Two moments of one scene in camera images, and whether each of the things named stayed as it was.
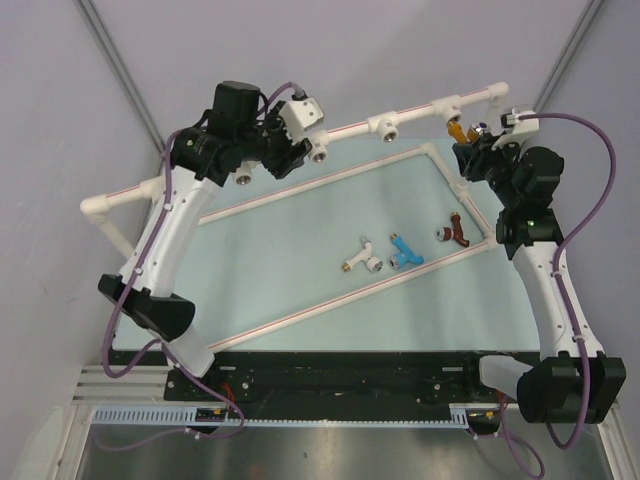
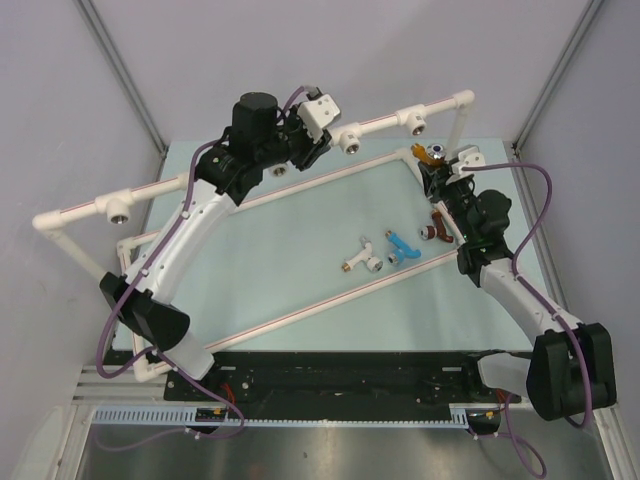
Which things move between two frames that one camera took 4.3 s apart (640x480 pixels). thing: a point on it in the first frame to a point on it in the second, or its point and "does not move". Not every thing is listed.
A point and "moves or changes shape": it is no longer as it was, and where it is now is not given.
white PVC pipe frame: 388,126 moves or changes shape
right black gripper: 473,157 to 434,179
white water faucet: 373,264 does not move
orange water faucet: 473,133 to 433,154
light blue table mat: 386,244 does not move
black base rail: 282,385 does not move
